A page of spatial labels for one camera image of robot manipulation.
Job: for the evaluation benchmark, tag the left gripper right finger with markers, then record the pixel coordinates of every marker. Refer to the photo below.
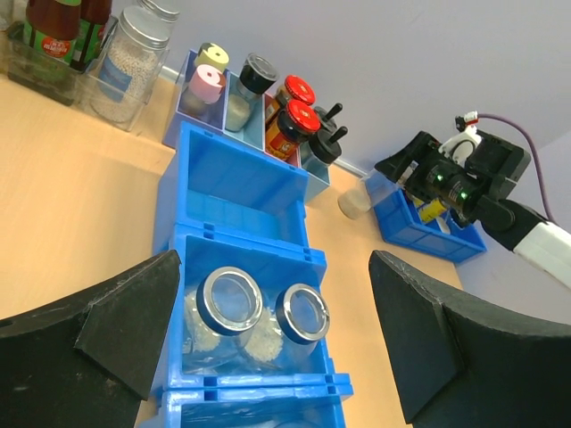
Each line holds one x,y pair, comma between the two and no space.
460,361

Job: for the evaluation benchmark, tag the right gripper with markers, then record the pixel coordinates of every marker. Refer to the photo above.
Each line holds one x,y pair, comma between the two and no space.
474,191

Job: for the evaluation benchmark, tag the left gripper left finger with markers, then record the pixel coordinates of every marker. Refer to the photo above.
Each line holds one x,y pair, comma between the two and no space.
89,359

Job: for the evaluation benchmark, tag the lidded glass jar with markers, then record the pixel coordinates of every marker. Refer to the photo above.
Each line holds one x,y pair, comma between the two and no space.
357,198

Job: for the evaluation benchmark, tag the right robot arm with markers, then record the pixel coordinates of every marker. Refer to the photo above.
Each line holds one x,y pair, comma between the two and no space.
533,237

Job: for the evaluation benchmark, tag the blue tray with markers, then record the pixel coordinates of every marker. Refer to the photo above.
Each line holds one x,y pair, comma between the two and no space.
400,224

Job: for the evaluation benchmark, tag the yellow label bottle front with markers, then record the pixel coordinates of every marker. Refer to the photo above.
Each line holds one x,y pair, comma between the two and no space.
431,210

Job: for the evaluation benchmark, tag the front black dispenser bottle middle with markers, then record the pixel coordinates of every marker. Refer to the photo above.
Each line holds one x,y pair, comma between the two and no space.
322,149

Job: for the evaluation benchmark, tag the black dispenser bottle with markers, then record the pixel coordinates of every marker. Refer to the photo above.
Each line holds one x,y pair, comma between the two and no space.
327,118
322,149

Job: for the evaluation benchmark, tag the rear black dispenser bottle middle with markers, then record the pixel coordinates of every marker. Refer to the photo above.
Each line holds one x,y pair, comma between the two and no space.
327,118

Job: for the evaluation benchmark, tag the front red-lid sauce jar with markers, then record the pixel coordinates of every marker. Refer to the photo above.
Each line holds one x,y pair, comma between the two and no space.
293,126

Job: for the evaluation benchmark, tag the red-lid sauce jar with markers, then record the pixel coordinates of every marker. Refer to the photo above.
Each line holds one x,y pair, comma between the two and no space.
293,126
295,88

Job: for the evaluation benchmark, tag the rear red-lid sauce jar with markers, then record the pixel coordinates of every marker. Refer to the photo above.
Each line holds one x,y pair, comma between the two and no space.
295,88

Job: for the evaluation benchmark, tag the grey-lid salt shaker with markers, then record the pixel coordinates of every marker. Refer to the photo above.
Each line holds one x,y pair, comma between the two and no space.
255,78

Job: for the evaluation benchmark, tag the pastel compartment organizer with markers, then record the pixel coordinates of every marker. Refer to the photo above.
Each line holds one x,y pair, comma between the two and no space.
214,120

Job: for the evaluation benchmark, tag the pink-cap spice bottle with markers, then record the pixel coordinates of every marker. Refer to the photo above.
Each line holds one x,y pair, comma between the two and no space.
202,91

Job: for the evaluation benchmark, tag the yellow-cap spice bottle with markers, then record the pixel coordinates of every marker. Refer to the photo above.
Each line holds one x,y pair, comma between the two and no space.
213,55

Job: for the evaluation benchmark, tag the rear silver-lid jar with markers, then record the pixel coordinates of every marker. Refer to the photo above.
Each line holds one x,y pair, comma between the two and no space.
166,10

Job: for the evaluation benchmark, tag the silver-lid jar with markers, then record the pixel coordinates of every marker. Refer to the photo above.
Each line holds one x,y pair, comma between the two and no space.
166,10
130,64

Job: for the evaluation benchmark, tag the front silver-lid jar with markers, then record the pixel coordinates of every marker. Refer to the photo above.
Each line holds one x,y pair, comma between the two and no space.
130,64

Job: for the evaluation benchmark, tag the clear plastic organizer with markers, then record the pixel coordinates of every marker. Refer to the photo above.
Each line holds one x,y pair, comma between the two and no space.
83,90

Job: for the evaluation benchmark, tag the rear yellow-cap sauce bottle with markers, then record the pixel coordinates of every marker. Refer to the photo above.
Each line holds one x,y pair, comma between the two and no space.
93,20

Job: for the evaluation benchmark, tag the yellow-cap sauce bottle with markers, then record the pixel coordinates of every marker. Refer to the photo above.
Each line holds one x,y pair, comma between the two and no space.
93,20
51,27

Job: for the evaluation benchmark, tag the front yellow-cap sauce bottle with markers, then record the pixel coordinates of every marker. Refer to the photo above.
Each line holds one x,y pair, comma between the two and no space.
51,27

